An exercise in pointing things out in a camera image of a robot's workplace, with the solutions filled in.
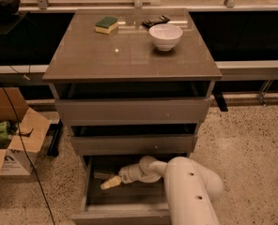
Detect black table leg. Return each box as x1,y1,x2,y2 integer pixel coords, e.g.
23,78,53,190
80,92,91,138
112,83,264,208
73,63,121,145
47,120,63,158

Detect grey bottom drawer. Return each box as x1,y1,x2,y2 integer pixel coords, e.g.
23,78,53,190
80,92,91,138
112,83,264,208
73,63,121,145
72,156,172,225

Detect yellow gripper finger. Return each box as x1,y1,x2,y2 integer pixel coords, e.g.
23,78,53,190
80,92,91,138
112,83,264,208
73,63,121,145
100,175,121,190

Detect grey drawer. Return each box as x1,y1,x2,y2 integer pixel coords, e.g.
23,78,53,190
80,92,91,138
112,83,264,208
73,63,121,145
51,81,213,127
72,156,172,225
71,124,198,155

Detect black remote control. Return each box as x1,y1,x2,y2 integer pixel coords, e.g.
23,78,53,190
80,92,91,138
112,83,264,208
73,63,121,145
142,15,169,28

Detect clear plastic water bottle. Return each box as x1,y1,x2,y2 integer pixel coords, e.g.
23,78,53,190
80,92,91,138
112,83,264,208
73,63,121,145
93,171,116,181

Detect grey middle drawer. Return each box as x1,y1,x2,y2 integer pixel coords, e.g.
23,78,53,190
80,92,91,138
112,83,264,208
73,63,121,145
71,124,198,155

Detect open cardboard box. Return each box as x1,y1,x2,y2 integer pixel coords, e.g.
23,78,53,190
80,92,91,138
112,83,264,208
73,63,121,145
0,88,50,176

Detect grey drawer cabinet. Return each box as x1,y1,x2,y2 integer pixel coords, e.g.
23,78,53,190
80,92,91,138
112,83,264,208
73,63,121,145
42,8,223,167

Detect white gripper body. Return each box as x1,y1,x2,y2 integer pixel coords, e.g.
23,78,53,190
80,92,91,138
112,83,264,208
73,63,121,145
118,164,145,184

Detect grey top drawer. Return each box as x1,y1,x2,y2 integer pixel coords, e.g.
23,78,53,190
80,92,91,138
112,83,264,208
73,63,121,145
51,81,213,127

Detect black floor cable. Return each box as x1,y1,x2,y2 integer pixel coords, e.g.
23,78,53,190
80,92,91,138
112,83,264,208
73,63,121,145
0,63,56,225

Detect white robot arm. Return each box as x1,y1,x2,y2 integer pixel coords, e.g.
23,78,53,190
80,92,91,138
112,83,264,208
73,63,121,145
100,156,224,225

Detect green item in box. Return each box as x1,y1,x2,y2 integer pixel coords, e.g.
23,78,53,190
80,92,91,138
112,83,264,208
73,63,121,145
0,121,12,149

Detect white ceramic bowl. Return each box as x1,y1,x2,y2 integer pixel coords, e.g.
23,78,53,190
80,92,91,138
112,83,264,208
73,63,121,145
149,23,183,52

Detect green yellow sponge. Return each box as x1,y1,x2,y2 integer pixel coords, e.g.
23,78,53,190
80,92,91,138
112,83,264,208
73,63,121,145
95,17,118,34

